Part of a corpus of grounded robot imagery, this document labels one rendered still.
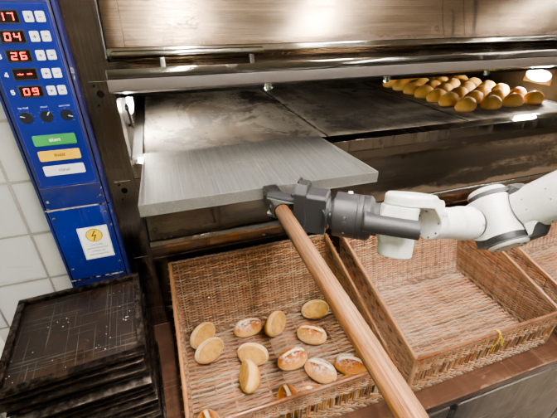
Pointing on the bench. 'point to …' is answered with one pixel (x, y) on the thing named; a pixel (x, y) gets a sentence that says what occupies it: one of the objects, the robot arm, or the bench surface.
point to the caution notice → (95, 241)
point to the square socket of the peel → (272, 200)
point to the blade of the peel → (243, 172)
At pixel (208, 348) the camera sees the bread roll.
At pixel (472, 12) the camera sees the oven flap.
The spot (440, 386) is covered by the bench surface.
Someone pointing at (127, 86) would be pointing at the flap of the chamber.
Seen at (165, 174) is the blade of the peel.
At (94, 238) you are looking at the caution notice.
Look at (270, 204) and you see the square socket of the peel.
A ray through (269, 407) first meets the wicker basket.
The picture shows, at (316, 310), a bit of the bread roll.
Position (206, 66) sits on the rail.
